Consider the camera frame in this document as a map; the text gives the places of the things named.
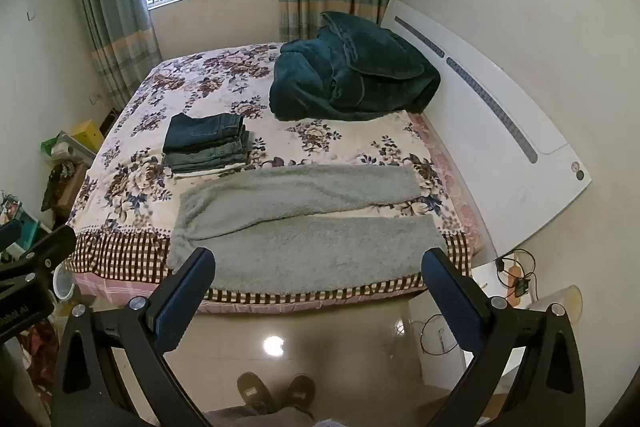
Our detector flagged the teal plush blanket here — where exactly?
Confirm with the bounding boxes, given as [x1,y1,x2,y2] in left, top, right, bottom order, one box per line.
[269,11,442,122]

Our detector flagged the person's grey trousers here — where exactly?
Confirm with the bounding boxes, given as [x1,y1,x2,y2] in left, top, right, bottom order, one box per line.
[202,403,321,427]

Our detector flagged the black cable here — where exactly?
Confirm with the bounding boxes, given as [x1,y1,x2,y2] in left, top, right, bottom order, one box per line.
[419,311,462,356]

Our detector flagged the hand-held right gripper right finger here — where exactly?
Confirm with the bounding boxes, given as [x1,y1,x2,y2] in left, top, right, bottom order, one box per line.
[421,248,587,427]

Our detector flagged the white folded garment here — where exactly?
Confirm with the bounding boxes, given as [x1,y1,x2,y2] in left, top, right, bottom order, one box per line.
[172,162,248,180]

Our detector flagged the person's right shoe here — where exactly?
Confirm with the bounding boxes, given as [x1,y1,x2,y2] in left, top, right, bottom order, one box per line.
[284,373,317,419]

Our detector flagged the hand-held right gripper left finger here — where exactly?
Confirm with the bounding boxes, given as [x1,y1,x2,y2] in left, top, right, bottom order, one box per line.
[51,247,217,427]

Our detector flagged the teal crate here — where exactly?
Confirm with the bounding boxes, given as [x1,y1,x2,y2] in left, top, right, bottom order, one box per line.
[0,192,42,249]

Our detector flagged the grey fluffy pants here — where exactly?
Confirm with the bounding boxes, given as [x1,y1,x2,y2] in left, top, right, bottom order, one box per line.
[167,164,448,293]

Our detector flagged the red patterned cloth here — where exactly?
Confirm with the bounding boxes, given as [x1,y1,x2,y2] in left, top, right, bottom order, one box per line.
[19,316,62,389]

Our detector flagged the person's shoe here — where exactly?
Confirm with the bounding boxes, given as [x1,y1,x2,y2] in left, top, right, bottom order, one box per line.
[284,373,317,419]
[236,372,274,414]

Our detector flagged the white nightstand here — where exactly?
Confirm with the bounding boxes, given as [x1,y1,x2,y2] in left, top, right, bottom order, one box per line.
[407,257,538,408]

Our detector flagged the grey-green folded jeans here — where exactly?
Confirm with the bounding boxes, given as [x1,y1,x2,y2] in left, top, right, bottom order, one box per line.
[165,129,251,174]

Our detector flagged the green bag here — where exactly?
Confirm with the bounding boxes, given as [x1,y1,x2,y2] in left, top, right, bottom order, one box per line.
[40,132,66,158]

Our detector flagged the white headboard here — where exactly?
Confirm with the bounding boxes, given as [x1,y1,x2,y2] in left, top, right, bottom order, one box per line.
[380,0,593,258]

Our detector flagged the cream cup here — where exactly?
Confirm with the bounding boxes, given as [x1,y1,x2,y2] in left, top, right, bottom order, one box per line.
[536,286,584,324]

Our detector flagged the dark blue folded jeans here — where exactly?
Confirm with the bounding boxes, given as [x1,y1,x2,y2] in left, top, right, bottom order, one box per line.
[162,113,246,154]

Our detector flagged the yellow box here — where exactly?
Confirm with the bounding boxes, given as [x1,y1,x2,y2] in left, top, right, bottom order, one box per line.
[70,119,105,152]

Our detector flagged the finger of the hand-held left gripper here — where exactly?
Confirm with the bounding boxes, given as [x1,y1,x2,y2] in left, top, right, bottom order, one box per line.
[0,219,24,254]
[0,225,77,294]

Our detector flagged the white bucket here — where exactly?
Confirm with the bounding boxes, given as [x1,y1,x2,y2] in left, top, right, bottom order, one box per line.
[52,264,77,301]

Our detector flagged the orange power strip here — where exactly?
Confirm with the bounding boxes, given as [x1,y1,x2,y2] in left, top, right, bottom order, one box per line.
[497,257,537,299]

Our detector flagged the person's left shoe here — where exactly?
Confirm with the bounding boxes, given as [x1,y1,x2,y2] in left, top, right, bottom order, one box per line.
[236,372,274,414]

